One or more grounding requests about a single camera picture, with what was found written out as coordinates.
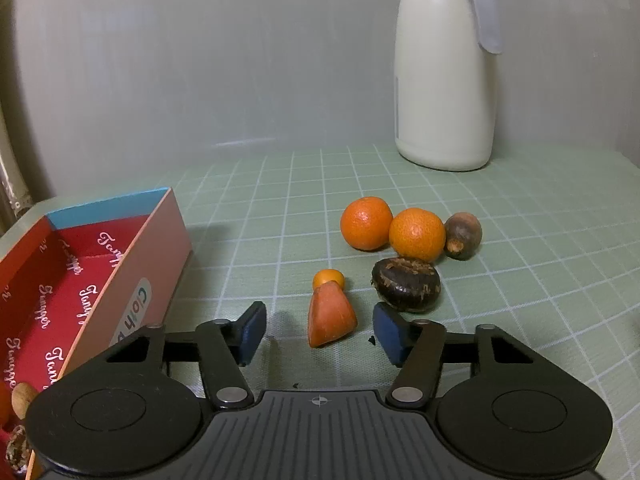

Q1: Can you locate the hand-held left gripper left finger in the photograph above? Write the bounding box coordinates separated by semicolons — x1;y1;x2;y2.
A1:
102;301;267;409

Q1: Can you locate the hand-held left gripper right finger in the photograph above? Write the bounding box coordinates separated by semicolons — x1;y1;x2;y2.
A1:
372;301;538;408

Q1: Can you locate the small dark water chestnut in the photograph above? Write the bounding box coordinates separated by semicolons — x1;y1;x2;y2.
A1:
371;257;442;314

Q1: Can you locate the orange carrot piece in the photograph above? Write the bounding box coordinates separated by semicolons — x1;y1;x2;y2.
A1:
307;281;359;348

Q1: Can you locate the small orange kumquat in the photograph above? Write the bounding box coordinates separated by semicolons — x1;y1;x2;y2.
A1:
312;268;346;292

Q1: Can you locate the brown round nut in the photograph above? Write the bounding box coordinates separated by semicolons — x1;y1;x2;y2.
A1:
443;212;484;261

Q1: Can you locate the colourful cardboard box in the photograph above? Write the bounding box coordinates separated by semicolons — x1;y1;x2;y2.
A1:
0;187;193;480

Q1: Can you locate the tan round nut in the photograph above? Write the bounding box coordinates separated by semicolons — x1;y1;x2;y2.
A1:
11;382;41;418

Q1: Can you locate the large dark water chestnut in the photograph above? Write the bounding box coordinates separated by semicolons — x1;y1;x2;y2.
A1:
4;424;32;472

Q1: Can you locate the white thermos jug grey lid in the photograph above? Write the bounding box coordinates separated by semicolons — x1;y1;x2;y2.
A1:
393;0;503;172

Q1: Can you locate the beige satin curtain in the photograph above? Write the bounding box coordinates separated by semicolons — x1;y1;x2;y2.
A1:
0;0;53;233

